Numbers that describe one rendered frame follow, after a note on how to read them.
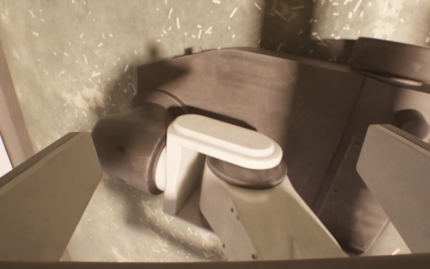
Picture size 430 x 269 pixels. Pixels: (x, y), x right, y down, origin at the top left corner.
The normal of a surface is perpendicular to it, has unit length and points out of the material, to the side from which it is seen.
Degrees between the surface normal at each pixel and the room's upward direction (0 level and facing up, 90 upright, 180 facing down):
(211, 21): 0
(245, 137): 90
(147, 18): 0
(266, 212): 90
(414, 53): 18
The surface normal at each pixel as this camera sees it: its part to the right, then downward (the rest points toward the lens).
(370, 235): -0.37, 0.37
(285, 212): 0.14, -0.89
